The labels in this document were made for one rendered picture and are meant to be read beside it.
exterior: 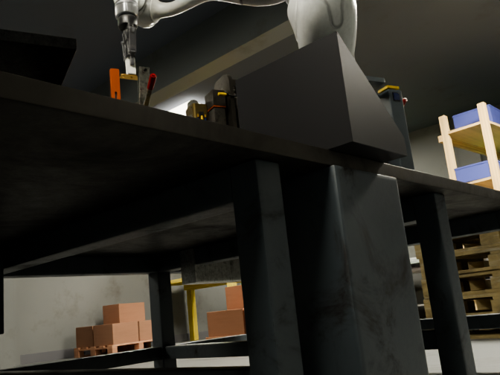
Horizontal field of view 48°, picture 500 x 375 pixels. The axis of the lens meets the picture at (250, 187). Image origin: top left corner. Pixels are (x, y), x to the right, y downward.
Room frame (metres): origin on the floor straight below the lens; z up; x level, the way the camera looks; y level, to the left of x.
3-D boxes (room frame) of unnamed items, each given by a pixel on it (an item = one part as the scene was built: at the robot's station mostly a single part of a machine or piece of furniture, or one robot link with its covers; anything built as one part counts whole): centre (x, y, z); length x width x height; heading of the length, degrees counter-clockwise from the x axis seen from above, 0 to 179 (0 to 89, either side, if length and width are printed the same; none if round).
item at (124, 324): (7.89, 1.96, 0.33); 1.16 x 0.89 x 0.65; 138
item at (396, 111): (2.12, -0.59, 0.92); 0.08 x 0.08 x 0.44; 29
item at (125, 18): (1.96, 0.40, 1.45); 0.08 x 0.07 x 0.09; 29
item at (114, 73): (1.78, 0.42, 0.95); 0.03 x 0.01 x 0.50; 119
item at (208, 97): (1.89, 0.09, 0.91); 0.07 x 0.05 x 0.42; 29
